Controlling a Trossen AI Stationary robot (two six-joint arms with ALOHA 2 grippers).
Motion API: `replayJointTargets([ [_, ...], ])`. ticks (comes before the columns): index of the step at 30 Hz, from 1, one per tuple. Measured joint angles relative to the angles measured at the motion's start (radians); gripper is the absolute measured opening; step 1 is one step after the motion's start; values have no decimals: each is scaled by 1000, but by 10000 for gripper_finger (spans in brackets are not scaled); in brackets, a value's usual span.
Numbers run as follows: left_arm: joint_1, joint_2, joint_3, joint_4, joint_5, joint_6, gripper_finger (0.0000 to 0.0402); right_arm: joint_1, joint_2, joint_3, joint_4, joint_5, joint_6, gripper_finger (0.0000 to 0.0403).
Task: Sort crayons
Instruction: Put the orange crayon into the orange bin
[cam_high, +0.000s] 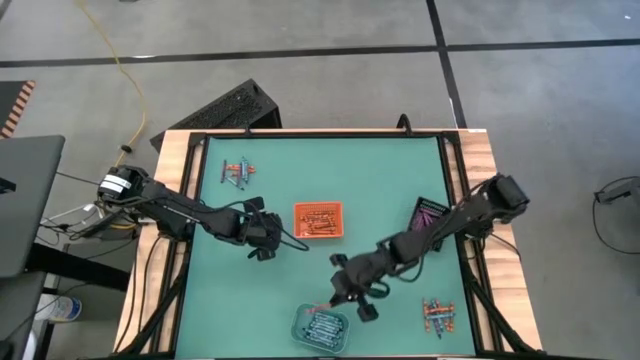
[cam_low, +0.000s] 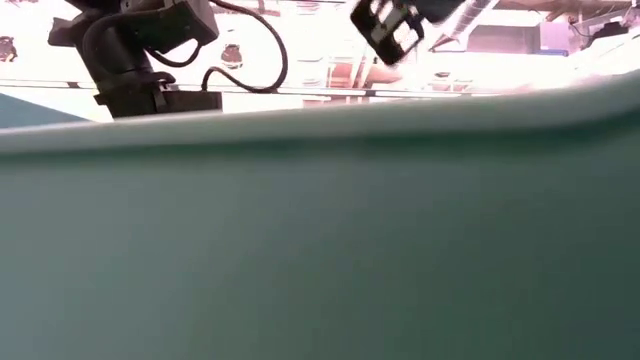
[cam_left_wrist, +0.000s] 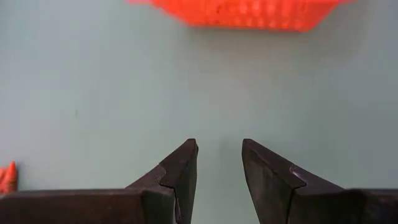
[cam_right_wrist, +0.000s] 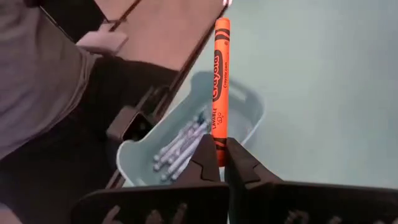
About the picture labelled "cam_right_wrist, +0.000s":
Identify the green table mat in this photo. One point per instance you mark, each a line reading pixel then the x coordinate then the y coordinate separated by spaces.
pixel 311 93

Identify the orange crayon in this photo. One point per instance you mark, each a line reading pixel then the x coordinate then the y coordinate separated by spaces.
pixel 221 77

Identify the person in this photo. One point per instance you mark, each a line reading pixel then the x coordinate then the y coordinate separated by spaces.
pixel 40 77

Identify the grey-green plastic tray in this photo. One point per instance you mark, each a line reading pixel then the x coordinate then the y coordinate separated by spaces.
pixel 140 155

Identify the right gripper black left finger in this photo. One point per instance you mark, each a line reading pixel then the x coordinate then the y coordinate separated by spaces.
pixel 202 168

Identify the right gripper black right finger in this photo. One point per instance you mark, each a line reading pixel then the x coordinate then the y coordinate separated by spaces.
pixel 245 174

